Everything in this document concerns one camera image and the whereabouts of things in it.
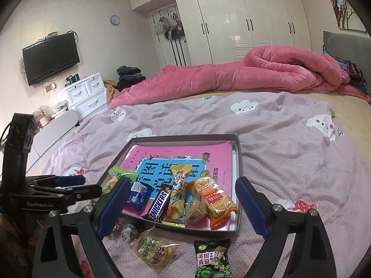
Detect clear green label packet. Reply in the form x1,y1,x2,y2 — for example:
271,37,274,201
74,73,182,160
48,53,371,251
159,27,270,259
182,194,208,225
130,226,180,274

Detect beige bed sheet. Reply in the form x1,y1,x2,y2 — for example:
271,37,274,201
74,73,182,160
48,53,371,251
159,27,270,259
174,91,371,163

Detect clear packet with brown candy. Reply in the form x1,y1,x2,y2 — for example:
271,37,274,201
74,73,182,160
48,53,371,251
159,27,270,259
112,218,123,244

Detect tree wall painting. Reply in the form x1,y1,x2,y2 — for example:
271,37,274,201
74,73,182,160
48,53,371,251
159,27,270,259
326,0,367,31

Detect grey padded headboard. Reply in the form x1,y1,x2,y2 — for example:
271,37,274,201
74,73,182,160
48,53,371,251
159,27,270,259
322,31,371,61

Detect pink and blue book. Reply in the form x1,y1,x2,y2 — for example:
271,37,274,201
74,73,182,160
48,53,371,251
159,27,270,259
119,141,237,231

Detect blue cookie packet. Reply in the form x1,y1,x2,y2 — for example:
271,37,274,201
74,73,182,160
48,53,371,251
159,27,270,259
126,181,154,212

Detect gold yellow snack packet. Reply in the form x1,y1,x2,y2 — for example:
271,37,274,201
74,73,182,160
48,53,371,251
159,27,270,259
162,164,193,226

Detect brown plush blanket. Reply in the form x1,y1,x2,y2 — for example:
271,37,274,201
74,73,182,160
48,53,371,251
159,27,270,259
104,79,121,103

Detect striped clothing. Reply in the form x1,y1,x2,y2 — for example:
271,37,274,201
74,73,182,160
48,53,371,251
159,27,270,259
323,54,371,95

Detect black green pea packet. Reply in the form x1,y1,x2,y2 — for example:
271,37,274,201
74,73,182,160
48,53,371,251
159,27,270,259
194,239,231,278

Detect white wardrobe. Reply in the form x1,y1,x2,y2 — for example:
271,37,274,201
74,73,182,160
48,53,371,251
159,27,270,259
129,0,312,67

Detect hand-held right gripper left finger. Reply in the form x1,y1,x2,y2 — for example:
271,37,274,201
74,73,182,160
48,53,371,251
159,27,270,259
32,177,131,278

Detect grey oval desk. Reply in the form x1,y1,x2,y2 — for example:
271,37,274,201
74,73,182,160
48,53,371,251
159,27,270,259
27,111,80,168

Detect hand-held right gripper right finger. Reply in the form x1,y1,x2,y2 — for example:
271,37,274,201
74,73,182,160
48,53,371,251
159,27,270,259
235,177,338,278

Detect orange cracker packet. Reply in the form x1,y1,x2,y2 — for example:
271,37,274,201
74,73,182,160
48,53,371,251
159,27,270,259
194,177,239,228

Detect dark clothes pile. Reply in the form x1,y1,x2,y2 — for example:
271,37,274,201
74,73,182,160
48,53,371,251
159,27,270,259
116,66,147,92

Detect pink quilt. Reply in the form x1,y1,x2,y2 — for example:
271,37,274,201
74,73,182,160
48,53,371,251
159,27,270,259
109,46,371,109

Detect white drawer cabinet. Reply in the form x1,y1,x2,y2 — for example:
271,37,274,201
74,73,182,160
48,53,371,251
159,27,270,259
64,73,108,119

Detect green snack packet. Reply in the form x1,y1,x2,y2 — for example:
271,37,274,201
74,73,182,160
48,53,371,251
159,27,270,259
109,165,138,194

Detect hanging bags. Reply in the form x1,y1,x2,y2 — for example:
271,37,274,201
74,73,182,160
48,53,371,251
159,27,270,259
154,13,184,39

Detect dark grey shallow box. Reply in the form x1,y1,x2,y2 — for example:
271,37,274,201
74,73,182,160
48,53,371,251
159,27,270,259
97,134,242,236

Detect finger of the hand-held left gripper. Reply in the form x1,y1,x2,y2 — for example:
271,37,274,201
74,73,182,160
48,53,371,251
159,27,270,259
32,174,86,186
43,185,103,206

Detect black wall television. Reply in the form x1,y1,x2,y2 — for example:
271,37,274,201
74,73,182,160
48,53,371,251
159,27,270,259
22,33,80,86

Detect lilac printed bed sheet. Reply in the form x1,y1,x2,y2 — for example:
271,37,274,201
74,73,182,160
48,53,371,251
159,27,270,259
26,91,371,278

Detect brown chocolate bar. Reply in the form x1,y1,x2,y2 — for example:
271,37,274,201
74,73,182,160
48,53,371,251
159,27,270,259
141,185,170,223

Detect foil chocolate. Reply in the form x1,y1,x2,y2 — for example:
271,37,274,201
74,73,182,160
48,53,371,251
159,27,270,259
120,223,140,239

